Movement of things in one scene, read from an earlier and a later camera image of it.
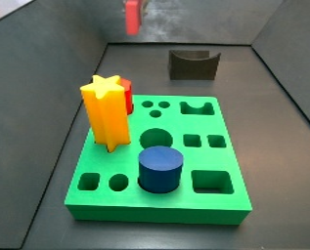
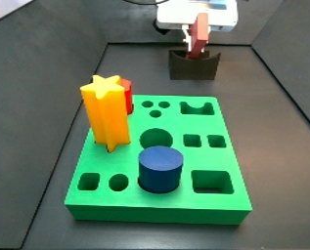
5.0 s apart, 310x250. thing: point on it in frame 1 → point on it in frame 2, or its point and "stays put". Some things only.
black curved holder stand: x=192 y=64 stays put
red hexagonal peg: x=128 y=85 stays put
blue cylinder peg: x=160 y=169 stays put
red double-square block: x=132 y=17 → x=199 y=36
